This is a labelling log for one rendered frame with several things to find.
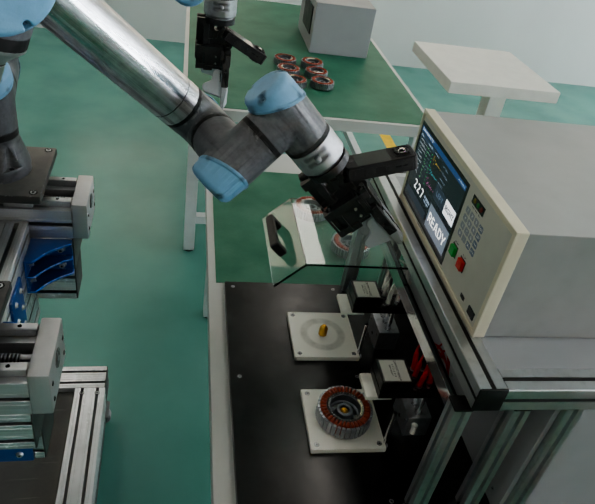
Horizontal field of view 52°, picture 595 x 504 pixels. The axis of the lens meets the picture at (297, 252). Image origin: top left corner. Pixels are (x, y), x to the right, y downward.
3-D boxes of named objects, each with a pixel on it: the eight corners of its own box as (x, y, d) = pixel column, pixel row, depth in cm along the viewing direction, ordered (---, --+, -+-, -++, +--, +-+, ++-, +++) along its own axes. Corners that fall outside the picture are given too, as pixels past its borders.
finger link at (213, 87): (201, 109, 144) (202, 70, 144) (225, 111, 146) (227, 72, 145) (201, 106, 141) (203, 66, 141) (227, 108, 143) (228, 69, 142)
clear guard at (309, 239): (273, 287, 117) (277, 262, 114) (262, 219, 136) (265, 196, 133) (430, 292, 124) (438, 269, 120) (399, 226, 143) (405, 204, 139)
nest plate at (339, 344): (294, 360, 135) (295, 356, 134) (286, 315, 147) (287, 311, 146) (359, 361, 138) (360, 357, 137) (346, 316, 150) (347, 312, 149)
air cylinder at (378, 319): (373, 349, 142) (379, 332, 138) (366, 327, 148) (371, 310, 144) (394, 349, 143) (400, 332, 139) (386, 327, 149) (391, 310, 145)
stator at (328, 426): (317, 439, 117) (320, 427, 115) (312, 394, 126) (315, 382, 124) (373, 442, 119) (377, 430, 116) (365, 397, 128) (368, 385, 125)
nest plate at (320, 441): (310, 453, 116) (311, 449, 115) (299, 392, 128) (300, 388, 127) (385, 452, 119) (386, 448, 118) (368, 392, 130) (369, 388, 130)
